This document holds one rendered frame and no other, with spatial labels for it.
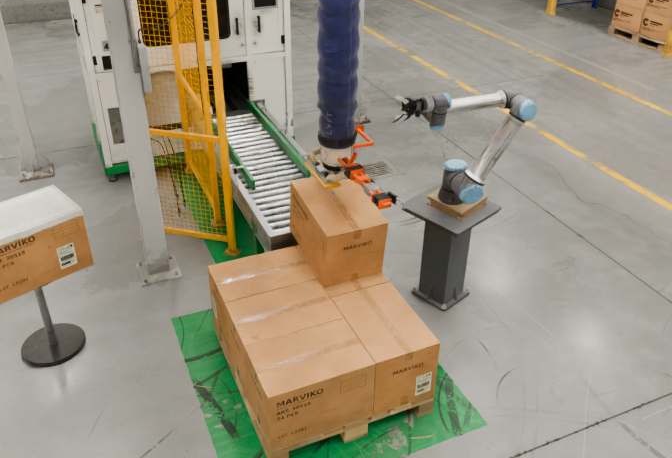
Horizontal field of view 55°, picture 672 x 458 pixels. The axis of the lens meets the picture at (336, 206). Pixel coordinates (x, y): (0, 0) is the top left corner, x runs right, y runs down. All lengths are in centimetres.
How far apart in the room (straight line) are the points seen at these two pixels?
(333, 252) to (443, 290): 115
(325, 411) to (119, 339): 167
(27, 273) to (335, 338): 181
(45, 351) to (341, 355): 204
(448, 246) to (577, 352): 109
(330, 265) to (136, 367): 142
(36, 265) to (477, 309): 291
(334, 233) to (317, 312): 47
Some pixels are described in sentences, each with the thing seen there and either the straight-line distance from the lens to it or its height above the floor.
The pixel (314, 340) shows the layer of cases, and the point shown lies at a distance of 361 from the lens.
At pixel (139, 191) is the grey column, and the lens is 473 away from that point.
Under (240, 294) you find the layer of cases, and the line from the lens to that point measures 395.
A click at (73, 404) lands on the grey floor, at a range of 430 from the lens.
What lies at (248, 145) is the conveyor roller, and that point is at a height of 53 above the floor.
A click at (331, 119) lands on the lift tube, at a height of 155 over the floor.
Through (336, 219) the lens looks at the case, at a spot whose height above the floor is 95.
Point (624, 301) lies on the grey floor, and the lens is 521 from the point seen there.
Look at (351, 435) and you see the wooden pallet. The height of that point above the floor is 5.
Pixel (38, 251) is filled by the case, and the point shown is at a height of 86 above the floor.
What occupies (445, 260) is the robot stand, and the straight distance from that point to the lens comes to 453.
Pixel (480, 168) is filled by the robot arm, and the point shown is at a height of 115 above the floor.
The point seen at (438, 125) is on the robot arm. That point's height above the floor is 149.
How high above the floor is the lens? 299
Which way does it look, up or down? 31 degrees down
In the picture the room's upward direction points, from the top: 1 degrees clockwise
